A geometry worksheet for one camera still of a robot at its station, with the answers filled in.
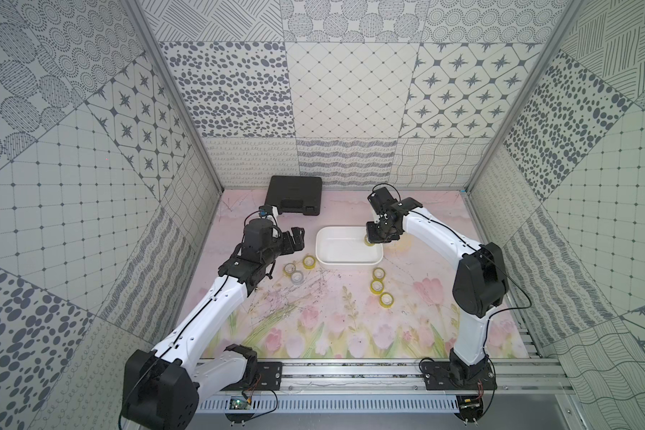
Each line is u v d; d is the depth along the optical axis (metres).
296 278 0.94
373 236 0.82
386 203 0.71
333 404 0.70
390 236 0.78
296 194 1.15
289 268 0.95
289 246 0.71
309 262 0.97
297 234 0.73
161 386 0.38
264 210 0.70
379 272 0.95
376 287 0.91
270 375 0.73
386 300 0.89
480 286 0.50
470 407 0.73
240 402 0.71
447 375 0.73
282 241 0.70
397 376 0.75
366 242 0.82
